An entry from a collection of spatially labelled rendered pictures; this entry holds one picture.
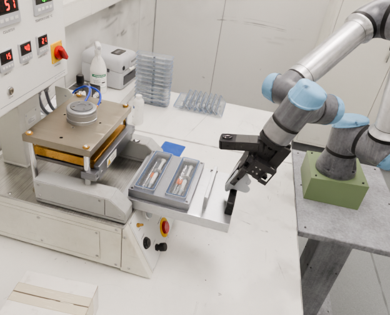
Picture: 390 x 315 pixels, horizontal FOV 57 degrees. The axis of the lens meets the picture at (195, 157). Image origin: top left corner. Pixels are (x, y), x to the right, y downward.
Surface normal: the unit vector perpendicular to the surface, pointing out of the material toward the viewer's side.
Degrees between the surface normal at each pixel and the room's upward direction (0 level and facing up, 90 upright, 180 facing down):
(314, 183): 90
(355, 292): 0
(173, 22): 90
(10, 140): 90
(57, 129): 0
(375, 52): 90
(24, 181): 0
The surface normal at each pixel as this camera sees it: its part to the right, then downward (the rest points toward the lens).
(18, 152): -0.22, 0.52
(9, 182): 0.13, -0.82
